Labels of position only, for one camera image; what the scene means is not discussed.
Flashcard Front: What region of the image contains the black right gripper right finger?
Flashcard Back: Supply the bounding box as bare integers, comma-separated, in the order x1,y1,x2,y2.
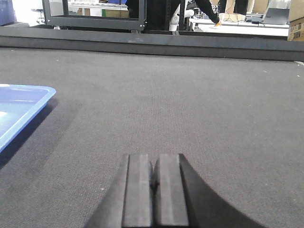
153,154,263,228

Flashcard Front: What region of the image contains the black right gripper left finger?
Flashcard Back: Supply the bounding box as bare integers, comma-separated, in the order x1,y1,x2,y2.
84,154,153,228

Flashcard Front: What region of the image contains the blue plastic tray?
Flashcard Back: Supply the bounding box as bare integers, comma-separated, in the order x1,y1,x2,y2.
0,84,56,151

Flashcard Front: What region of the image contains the white work table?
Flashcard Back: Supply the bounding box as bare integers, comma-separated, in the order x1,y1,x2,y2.
190,19,289,37

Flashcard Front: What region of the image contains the person in black clothes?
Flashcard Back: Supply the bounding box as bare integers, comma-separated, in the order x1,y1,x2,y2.
125,0,222,31

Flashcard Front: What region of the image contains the cardboard box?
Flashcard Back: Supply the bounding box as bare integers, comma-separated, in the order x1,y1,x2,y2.
287,0,304,41

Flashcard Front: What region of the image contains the grey laptop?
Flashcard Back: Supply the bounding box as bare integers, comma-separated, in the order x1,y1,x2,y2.
262,8,289,25

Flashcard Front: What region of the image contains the black metal rack frame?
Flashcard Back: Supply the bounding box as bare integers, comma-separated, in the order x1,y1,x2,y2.
42,0,147,32

